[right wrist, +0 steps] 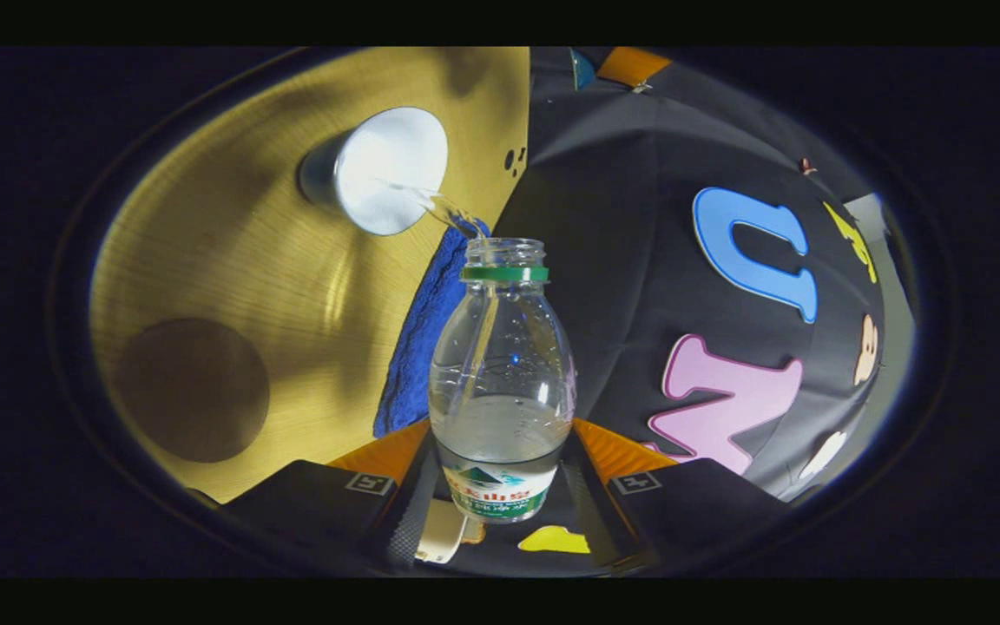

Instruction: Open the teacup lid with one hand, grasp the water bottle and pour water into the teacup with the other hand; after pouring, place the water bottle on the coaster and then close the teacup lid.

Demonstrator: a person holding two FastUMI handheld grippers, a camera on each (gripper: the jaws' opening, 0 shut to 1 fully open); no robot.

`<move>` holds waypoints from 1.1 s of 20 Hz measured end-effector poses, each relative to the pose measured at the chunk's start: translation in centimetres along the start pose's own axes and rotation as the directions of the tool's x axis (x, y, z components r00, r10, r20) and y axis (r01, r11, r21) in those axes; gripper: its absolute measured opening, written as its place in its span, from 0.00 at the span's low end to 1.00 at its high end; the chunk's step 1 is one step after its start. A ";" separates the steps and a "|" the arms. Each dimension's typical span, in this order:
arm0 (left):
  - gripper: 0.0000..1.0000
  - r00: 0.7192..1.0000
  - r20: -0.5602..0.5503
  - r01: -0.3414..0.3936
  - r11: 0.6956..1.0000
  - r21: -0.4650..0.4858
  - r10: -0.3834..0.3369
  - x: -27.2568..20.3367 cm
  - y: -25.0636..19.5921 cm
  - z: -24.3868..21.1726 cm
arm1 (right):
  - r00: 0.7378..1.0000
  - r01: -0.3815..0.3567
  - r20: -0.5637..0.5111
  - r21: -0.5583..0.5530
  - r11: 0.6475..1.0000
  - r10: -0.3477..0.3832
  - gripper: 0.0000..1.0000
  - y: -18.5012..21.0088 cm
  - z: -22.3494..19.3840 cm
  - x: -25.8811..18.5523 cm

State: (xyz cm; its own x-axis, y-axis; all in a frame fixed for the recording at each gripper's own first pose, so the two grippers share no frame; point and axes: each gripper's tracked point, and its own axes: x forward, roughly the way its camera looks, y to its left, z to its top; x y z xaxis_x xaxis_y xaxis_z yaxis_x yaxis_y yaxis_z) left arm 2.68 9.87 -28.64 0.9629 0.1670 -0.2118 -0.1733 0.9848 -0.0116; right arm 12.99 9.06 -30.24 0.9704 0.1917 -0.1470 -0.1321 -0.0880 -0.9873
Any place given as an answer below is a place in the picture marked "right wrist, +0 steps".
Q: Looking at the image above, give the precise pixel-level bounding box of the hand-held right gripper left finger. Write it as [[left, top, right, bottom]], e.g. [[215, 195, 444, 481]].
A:
[[222, 419, 444, 574]]

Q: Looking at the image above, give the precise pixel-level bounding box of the black backdrop cloth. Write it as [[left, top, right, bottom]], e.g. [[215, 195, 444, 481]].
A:
[[491, 48, 900, 574]]

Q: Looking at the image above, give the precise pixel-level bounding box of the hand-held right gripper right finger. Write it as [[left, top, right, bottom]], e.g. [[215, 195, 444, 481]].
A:
[[565, 418, 792, 574]]

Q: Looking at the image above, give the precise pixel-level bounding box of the clear plastic water bottle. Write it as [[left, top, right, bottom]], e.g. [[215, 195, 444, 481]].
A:
[[428, 237, 577, 524]]

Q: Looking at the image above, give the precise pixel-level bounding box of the blue towel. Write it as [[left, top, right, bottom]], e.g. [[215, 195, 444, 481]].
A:
[[372, 217, 492, 439]]

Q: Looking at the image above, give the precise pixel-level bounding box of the white toaster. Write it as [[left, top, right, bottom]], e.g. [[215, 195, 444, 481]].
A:
[[418, 499, 466, 563]]

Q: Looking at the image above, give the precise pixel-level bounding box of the silver teacup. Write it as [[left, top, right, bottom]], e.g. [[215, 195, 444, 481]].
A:
[[298, 106, 450, 237]]

